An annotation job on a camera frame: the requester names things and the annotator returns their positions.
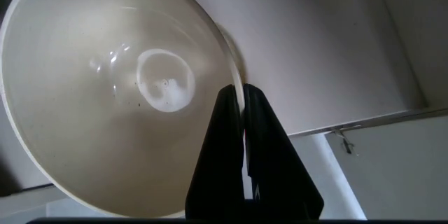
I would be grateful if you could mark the white kitchen cabinet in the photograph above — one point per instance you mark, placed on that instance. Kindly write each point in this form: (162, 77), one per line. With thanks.
(332, 49)

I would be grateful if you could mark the white ceramic bowl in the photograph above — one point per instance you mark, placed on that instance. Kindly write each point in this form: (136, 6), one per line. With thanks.
(105, 94)

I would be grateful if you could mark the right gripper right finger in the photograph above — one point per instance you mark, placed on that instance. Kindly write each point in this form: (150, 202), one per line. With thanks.
(276, 168)

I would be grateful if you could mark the metal cabinet hinge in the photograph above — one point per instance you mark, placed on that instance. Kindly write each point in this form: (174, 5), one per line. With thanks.
(344, 139)

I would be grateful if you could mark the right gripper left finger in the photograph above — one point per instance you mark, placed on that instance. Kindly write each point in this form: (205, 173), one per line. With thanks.
(217, 168)

